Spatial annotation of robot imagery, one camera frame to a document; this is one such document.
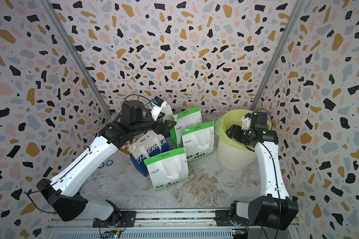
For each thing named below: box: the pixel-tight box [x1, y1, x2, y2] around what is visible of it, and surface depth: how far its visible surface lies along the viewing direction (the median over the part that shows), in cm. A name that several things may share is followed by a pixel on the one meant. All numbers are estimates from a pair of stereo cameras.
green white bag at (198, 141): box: [180, 120, 215, 162], surface depth 84 cm
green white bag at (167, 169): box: [143, 147, 189, 192], surface depth 72 cm
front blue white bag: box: [128, 130, 171, 177], surface depth 79 cm
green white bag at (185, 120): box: [170, 106, 202, 149], surface depth 93 cm
